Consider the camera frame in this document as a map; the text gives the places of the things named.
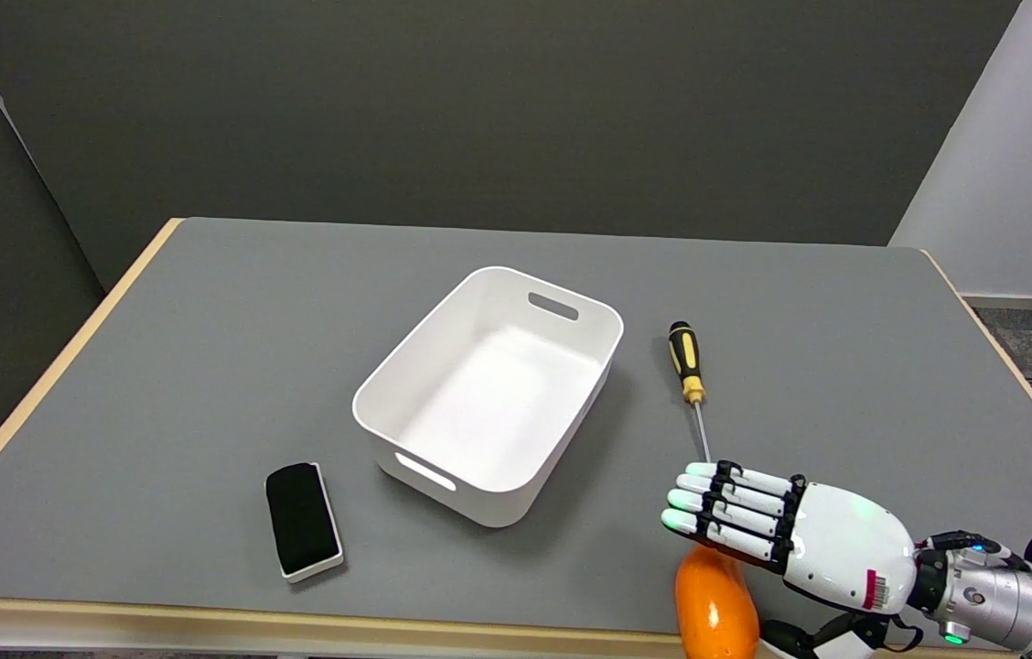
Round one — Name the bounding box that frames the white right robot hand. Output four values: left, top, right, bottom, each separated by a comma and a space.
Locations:
661, 459, 925, 659

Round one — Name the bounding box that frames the orange mango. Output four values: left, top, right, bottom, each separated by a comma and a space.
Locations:
674, 544, 761, 659

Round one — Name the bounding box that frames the black yellow screwdriver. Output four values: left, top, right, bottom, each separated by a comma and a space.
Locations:
668, 320, 714, 464

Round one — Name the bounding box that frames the white plastic bin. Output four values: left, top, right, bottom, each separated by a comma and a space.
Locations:
351, 265, 625, 529

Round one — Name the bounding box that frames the black whiteboard eraser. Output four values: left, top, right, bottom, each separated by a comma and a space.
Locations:
264, 461, 345, 584

